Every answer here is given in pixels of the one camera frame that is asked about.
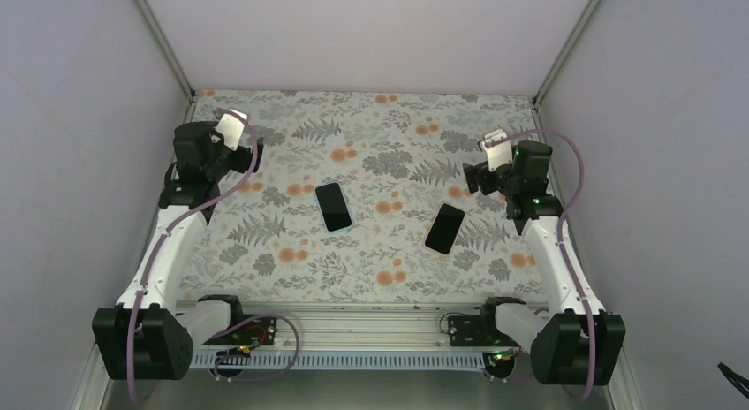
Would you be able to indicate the floral patterned table mat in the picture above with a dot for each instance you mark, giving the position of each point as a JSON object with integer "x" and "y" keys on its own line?
{"x": 418, "y": 234}

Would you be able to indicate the black phone with blue edge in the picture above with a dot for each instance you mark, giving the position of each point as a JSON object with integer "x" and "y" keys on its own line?
{"x": 444, "y": 229}

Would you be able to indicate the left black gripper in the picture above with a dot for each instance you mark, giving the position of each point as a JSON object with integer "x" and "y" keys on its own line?
{"x": 242, "y": 164}

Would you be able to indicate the phone in light-blue case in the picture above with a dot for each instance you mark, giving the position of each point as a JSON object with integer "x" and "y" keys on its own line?
{"x": 333, "y": 206}

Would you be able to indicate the black object at corner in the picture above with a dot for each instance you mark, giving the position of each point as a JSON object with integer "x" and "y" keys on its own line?
{"x": 740, "y": 383}

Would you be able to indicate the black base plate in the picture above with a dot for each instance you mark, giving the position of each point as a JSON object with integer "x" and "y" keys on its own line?
{"x": 470, "y": 331}
{"x": 260, "y": 332}

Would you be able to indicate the white slotted cable duct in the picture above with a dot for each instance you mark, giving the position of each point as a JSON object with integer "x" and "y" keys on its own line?
{"x": 320, "y": 360}

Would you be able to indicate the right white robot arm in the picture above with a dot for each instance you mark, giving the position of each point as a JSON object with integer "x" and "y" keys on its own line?
{"x": 579, "y": 341}

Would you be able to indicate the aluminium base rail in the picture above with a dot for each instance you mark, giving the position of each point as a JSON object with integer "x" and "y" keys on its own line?
{"x": 397, "y": 327}

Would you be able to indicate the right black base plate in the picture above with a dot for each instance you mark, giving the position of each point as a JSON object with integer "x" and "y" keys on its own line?
{"x": 470, "y": 331}

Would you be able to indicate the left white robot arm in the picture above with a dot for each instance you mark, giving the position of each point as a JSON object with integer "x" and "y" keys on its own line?
{"x": 144, "y": 336}

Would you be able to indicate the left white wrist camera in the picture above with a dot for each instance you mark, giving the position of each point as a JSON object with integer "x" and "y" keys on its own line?
{"x": 231, "y": 125}

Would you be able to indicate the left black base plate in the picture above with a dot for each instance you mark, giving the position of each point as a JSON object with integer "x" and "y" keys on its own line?
{"x": 260, "y": 332}

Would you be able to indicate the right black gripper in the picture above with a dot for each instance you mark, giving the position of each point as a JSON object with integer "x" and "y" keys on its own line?
{"x": 480, "y": 170}

